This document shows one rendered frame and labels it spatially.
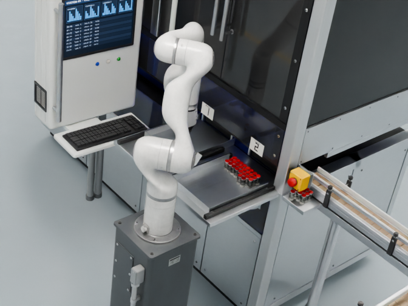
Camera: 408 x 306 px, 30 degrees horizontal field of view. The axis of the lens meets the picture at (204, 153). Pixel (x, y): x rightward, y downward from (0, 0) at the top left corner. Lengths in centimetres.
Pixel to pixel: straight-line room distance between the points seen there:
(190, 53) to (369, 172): 140
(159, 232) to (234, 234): 76
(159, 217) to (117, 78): 103
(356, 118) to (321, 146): 23
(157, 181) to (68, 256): 142
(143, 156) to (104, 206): 175
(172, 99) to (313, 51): 59
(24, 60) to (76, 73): 241
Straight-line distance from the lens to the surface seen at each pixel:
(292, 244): 370
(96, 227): 440
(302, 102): 311
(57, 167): 485
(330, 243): 347
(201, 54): 282
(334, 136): 342
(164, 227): 302
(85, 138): 365
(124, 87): 385
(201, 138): 362
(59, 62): 349
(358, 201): 335
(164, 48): 283
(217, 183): 335
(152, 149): 282
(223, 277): 392
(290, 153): 324
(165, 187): 290
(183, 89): 282
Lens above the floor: 286
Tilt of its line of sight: 34 degrees down
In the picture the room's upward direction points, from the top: 9 degrees clockwise
